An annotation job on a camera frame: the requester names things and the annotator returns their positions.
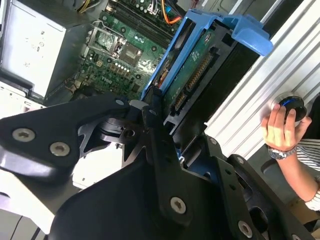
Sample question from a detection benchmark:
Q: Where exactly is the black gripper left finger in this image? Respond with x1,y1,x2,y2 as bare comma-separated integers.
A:
0,86,195,228

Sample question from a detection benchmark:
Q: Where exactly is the hard disk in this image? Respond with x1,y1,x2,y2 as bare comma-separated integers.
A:
139,8,275,166

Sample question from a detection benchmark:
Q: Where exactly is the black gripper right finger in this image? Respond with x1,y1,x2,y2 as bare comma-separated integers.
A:
179,134,316,240

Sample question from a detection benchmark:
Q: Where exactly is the round black blue-ringed tool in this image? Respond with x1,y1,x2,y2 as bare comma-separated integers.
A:
271,91,308,123

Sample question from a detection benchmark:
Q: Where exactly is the person's left hand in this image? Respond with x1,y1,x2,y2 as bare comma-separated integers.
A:
261,102,313,152

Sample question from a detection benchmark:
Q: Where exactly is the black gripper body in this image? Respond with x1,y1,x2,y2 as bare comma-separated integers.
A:
47,157,235,240

